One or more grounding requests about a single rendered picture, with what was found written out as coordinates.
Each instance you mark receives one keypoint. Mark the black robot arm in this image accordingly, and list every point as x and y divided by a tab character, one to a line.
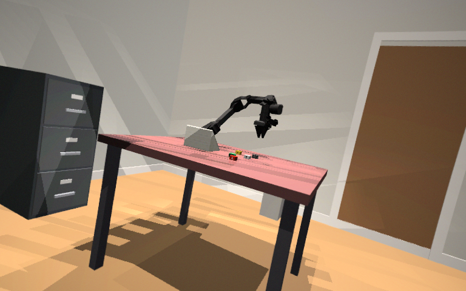
269	105

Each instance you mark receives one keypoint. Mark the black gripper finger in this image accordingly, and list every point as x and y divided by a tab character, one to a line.
259	130
264	132

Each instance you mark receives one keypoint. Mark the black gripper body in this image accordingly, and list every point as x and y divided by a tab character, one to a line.
262	121

